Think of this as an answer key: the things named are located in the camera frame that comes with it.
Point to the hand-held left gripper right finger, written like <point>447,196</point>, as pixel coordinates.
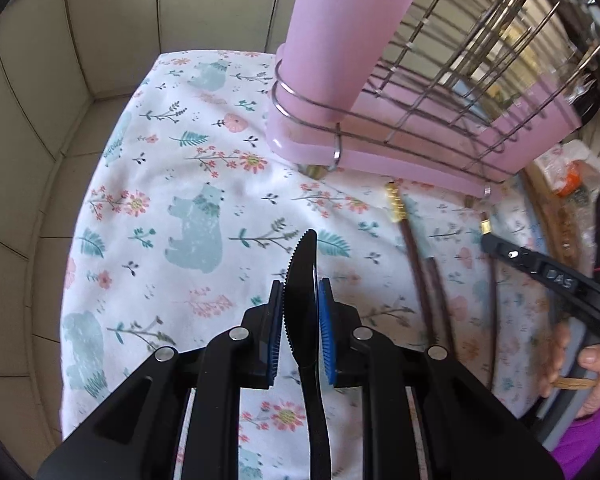
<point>327,330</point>

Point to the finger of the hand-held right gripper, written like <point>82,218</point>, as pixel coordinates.
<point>535,270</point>

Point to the floral bear printed cloth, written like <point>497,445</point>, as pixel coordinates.
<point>180,260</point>

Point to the white plastic bag orange print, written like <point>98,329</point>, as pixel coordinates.
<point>565,175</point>

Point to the tall pink plastic utensil cup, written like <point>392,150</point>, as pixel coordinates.
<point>340,35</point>

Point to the black appliance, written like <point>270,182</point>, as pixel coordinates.
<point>590,100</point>

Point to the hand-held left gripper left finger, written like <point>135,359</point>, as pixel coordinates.
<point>276,330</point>

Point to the person's right forearm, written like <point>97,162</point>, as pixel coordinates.
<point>595,440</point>

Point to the pink plastic drip tray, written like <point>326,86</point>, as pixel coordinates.
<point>380,165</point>

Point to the dark brown chopstick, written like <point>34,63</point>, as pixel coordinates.
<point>415,270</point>
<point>492,320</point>

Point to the brown wooden board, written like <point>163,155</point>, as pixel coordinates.
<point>555,225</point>

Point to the grey kitchen cabinets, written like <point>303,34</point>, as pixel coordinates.
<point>180,10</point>

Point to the black plastic knife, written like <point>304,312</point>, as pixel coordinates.
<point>302,300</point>

